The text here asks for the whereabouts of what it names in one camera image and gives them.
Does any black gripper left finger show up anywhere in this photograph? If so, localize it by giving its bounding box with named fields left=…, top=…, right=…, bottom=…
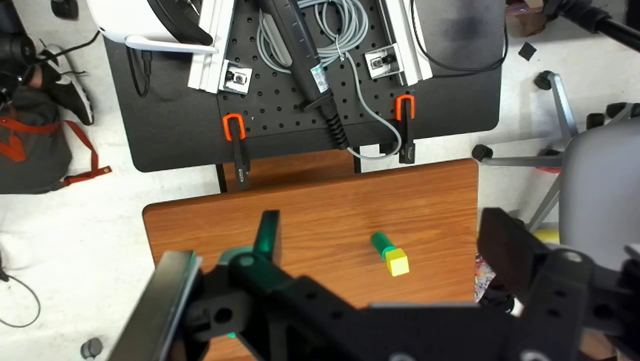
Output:
left=218, top=208, right=376, bottom=361

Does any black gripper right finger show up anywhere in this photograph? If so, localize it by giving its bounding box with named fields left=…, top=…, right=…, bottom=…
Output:
left=477, top=208, right=594, bottom=361

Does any small yellow cube block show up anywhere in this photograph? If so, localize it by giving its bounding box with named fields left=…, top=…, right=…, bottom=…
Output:
left=383, top=248, right=409, bottom=276

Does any green cylinder block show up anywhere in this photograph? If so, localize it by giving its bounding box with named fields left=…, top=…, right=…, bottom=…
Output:
left=369, top=233, right=395, bottom=257

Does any grey office chair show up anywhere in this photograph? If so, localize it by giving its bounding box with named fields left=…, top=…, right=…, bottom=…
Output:
left=471, top=69, right=640, bottom=270

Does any wooden table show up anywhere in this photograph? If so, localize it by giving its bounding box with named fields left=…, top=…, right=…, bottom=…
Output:
left=143, top=161, right=477, bottom=307

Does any orange black clamp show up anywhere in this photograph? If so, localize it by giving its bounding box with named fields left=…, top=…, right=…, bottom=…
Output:
left=221, top=112, right=249, bottom=190
left=393, top=94, right=416, bottom=165

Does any black orange backpack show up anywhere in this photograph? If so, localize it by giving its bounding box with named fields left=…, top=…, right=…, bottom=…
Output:
left=0, top=87, right=110, bottom=195

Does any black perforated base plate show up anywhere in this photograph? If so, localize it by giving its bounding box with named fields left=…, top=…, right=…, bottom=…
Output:
left=103, top=0, right=503, bottom=175

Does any aluminium rail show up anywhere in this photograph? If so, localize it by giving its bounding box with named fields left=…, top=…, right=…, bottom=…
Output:
left=187, top=0, right=252, bottom=94
left=364, top=0, right=434, bottom=86

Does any grey coiled cable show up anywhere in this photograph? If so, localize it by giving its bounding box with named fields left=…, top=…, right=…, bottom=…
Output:
left=256, top=0, right=405, bottom=161

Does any black corrugated cable conduit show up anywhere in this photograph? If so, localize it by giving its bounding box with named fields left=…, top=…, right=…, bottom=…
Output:
left=259, top=0, right=351, bottom=151

